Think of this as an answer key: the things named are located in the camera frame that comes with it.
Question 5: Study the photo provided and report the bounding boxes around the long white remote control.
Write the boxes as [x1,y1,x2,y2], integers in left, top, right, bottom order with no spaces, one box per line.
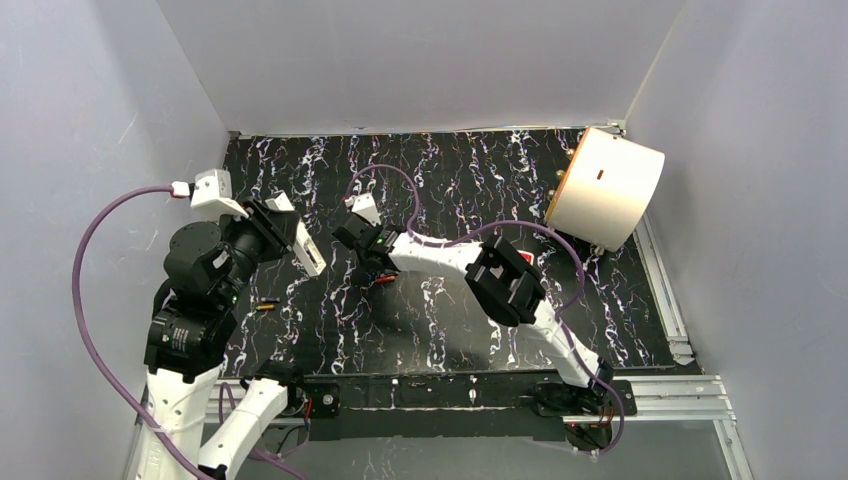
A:
[293,220,326,278]

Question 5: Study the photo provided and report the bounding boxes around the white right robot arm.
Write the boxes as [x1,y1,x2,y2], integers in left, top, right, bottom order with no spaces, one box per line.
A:
[333,215,613,394]

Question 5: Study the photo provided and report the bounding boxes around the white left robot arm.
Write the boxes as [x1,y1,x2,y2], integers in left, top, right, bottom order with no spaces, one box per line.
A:
[137,193,307,479]

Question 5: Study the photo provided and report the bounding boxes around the red and white remote control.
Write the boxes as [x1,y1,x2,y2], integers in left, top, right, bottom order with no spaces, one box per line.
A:
[518,250,535,265]

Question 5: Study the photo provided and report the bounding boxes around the white round stool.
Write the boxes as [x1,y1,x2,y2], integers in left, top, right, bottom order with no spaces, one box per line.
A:
[544,127,665,251]

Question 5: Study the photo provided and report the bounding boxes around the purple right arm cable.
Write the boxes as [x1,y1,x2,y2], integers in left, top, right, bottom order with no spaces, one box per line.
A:
[343,163,627,455]

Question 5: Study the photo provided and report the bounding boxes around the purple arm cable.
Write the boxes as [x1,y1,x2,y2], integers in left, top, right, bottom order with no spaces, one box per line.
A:
[343,163,627,455]
[71,184,313,480]

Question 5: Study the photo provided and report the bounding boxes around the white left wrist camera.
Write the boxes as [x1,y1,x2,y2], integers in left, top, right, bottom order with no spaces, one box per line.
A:
[190,169,249,223]

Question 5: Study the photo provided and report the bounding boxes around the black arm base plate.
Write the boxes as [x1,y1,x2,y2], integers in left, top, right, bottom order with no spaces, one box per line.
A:
[300,370,638,441]

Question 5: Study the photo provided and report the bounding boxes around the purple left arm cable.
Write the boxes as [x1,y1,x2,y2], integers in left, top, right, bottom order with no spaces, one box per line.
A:
[71,184,313,480]

